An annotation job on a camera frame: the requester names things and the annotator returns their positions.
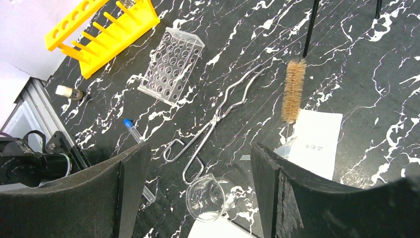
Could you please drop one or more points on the white paper packet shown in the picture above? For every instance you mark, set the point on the white paper packet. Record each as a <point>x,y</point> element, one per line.
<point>315,142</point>

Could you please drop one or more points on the blue capped tube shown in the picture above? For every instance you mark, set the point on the blue capped tube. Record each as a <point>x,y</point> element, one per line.
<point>137,136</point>

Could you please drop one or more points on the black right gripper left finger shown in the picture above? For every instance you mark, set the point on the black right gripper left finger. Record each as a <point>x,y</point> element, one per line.
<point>101,201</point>

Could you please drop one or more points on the aluminium frame rail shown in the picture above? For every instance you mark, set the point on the aluminium frame rail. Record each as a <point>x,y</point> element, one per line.
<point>34,111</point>

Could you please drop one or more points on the yellow test tube rack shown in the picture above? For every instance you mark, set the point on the yellow test tube rack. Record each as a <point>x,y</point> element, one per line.
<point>124,30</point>

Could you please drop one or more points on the white bin lid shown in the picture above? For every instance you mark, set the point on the white bin lid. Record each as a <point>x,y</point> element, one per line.
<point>220,228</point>

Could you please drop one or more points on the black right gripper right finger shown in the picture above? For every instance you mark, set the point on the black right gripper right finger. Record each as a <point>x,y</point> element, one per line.
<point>296,203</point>

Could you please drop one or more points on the brown test tube brush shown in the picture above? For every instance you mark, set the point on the brown test tube brush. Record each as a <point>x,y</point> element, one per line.
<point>294,81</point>

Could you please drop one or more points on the metal crucible tongs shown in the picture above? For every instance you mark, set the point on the metal crucible tongs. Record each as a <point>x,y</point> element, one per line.
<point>209,127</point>

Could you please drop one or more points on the small white capped vial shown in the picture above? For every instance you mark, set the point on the small white capped vial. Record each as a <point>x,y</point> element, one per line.
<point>71,93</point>

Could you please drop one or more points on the small glass beaker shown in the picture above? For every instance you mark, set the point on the small glass beaker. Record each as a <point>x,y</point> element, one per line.
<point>209,197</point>

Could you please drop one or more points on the clear plastic tube rack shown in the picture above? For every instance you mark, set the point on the clear plastic tube rack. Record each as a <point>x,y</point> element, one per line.
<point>171,65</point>

